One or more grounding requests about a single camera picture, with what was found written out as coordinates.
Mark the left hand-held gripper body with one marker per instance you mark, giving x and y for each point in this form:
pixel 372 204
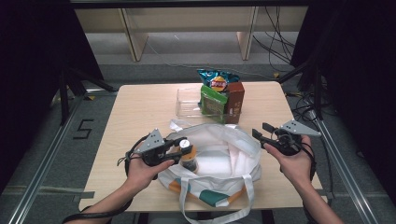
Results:
pixel 152 149

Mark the beige wooden bench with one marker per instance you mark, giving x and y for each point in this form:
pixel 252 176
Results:
pixel 193 18

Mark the green snack packet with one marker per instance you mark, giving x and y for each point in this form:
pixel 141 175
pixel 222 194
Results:
pixel 213 104

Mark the blue chips bag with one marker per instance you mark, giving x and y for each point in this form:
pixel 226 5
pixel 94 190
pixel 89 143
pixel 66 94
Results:
pixel 218 81

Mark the person's left hand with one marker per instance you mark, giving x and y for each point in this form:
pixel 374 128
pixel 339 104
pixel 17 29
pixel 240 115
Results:
pixel 143 174

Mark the person's right hand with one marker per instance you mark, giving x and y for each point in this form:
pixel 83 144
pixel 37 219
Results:
pixel 292 168

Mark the orange drink bottle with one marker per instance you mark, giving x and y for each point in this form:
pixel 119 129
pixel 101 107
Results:
pixel 190 157

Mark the brown carton box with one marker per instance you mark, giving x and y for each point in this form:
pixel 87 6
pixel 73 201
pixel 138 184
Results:
pixel 235 99

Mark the black curtain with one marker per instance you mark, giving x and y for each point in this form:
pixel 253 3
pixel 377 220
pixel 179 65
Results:
pixel 31 77
pixel 361 77

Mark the white tote bag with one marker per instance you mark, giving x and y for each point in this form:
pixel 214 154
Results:
pixel 218 161

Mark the clear plastic tray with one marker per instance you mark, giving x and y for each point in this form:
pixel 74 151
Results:
pixel 186 104

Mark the black metal stand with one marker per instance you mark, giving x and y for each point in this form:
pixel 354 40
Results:
pixel 317 93
pixel 63 99

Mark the aluminium floor rail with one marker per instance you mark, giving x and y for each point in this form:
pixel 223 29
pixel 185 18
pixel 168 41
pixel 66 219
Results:
pixel 351 186
pixel 40 174

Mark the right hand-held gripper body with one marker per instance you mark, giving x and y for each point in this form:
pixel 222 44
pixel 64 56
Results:
pixel 289 140

